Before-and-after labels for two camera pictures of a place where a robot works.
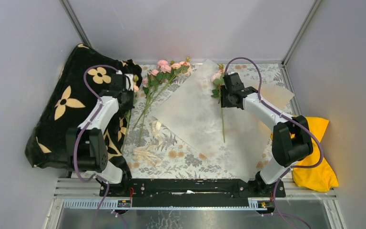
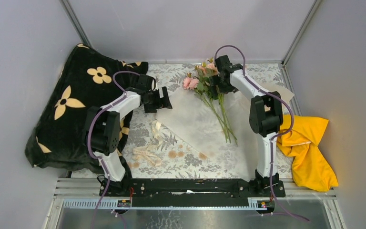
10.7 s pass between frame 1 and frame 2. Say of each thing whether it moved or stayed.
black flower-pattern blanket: stayed
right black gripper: moved
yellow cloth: stayed
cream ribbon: stayed
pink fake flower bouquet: moved
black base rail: stayed
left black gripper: moved
